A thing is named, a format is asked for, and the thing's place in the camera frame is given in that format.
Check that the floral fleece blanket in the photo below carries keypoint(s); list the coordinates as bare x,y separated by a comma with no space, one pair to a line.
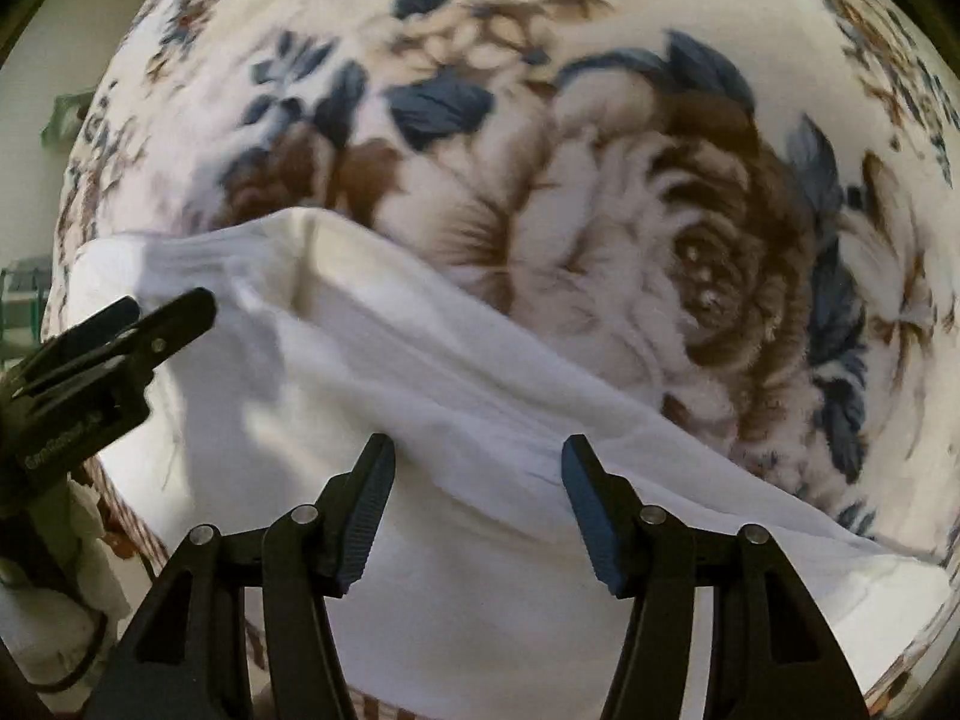
740,213

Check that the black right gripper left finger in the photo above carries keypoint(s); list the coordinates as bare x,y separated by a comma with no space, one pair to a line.
184,655

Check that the white pants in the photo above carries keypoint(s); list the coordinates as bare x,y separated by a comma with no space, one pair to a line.
479,601

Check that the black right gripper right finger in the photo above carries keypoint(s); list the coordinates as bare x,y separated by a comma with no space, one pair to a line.
772,653

